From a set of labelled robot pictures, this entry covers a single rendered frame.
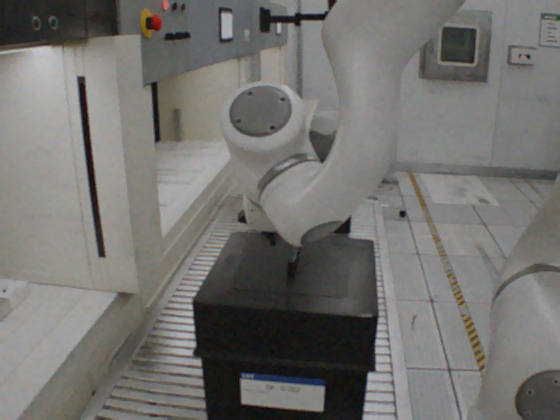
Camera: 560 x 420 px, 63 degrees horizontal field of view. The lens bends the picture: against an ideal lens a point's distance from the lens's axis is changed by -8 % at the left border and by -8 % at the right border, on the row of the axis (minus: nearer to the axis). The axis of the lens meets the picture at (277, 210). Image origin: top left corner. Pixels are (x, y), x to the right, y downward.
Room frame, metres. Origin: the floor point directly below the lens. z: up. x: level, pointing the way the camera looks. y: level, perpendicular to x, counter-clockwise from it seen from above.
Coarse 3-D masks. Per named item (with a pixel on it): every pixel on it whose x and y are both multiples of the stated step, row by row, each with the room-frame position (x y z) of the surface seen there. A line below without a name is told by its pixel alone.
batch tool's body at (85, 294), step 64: (0, 64) 0.95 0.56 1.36; (64, 64) 0.93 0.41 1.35; (128, 64) 0.97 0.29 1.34; (0, 128) 0.95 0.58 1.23; (64, 128) 0.93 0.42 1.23; (128, 128) 0.95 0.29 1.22; (0, 192) 0.96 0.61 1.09; (64, 192) 0.94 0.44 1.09; (128, 192) 0.92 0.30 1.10; (0, 256) 0.96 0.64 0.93; (64, 256) 0.94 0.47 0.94; (128, 256) 0.92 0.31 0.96; (64, 320) 0.80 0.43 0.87; (128, 320) 0.95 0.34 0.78; (0, 384) 0.60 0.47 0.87; (64, 384) 0.66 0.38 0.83
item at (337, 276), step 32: (224, 256) 0.81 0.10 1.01; (256, 256) 0.81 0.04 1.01; (288, 256) 0.81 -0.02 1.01; (320, 256) 0.81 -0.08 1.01; (352, 256) 0.81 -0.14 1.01; (224, 288) 0.69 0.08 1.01; (256, 288) 0.69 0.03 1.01; (288, 288) 0.69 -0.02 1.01; (320, 288) 0.69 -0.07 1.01; (352, 288) 0.69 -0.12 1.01; (224, 320) 0.64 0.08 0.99; (256, 320) 0.64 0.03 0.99; (288, 320) 0.63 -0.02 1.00; (320, 320) 0.62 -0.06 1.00; (352, 320) 0.61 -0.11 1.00; (192, 352) 0.65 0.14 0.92; (224, 352) 0.64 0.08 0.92; (256, 352) 0.64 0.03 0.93; (288, 352) 0.63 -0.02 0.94; (320, 352) 0.62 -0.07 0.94; (352, 352) 0.61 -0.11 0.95
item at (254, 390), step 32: (224, 384) 0.65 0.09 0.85; (256, 384) 0.64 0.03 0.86; (288, 384) 0.63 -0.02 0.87; (320, 384) 0.62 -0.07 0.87; (352, 384) 0.62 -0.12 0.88; (224, 416) 0.65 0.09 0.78; (256, 416) 0.64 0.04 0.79; (288, 416) 0.63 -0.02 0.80; (320, 416) 0.63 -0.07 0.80; (352, 416) 0.62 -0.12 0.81
